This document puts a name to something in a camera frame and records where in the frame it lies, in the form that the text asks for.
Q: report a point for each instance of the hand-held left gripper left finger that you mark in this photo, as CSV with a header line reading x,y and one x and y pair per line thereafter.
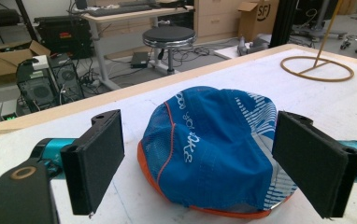
x,y
97,161

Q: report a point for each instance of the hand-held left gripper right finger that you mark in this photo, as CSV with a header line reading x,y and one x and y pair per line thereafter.
x,y
313,165

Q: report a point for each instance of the blue and orange cap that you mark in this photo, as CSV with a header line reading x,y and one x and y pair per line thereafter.
x,y
212,152

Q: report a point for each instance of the black computer tower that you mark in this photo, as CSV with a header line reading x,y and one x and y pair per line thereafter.
x,y
50,84

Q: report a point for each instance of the wooden hat stand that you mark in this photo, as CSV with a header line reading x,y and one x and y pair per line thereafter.
x,y
317,62

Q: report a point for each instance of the black box on floor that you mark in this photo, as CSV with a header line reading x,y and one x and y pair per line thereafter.
x,y
139,59

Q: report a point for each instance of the black equipment case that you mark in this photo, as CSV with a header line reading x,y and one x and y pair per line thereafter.
x,y
64,35

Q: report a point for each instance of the grey handheld device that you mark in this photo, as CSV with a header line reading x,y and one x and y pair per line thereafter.
x,y
251,46

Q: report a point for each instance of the open cardboard box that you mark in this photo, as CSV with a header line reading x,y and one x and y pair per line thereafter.
x,y
3,60

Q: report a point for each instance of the round black stool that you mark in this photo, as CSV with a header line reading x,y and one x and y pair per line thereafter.
x,y
169,43

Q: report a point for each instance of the black keyboard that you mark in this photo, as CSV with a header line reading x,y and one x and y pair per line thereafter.
x,y
120,10

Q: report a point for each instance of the printed cardboard box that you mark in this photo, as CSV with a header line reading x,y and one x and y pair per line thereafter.
x,y
257,17

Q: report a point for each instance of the wooden drawer cabinet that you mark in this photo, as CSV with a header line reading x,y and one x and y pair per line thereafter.
x,y
217,18

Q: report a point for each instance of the black metal post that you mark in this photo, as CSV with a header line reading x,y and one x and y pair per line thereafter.
x,y
287,21

